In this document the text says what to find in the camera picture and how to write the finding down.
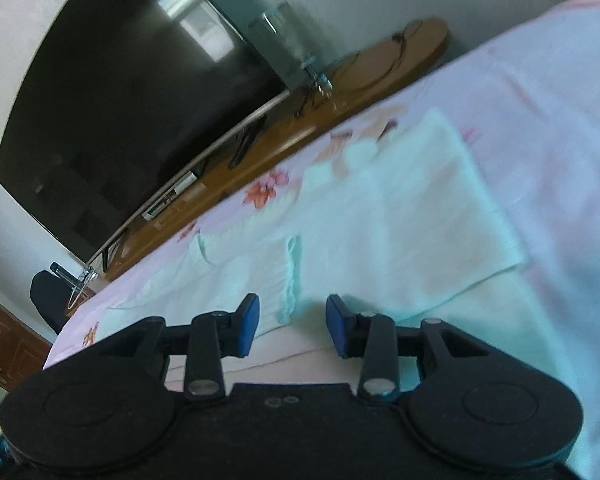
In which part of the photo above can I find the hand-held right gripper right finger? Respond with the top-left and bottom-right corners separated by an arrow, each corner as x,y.
326,294 -> 491,404

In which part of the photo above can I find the small dark frame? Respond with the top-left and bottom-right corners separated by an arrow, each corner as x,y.
102,237 -> 126,271

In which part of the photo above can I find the brown wooden door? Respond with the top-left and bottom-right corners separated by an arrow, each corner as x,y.
0,285 -> 53,391

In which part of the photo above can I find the white knitted small garment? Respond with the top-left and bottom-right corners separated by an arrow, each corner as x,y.
102,110 -> 528,341

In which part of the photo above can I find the white set-top box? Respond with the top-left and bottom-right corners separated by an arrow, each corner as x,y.
142,170 -> 201,221

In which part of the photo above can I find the black chair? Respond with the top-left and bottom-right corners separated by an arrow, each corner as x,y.
30,270 -> 73,335

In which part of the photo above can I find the wooden television cabinet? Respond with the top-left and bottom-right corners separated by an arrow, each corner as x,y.
100,17 -> 451,283

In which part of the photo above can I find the tall clear glass vase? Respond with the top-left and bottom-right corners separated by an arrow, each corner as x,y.
245,2 -> 333,96

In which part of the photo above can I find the black remote control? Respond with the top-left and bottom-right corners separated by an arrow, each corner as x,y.
227,115 -> 267,170

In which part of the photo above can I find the pink floral bed sheet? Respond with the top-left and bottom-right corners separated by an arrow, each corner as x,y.
42,0 -> 600,478

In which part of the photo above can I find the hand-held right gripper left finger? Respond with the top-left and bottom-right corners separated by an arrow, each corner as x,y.
97,294 -> 261,404

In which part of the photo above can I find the thin black cable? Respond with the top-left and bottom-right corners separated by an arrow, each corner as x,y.
292,20 -> 428,118

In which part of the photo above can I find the round glass side shelf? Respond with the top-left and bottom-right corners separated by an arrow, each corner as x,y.
50,262 -> 101,318

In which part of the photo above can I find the large black television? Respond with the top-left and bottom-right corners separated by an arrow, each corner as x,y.
0,0 -> 288,266

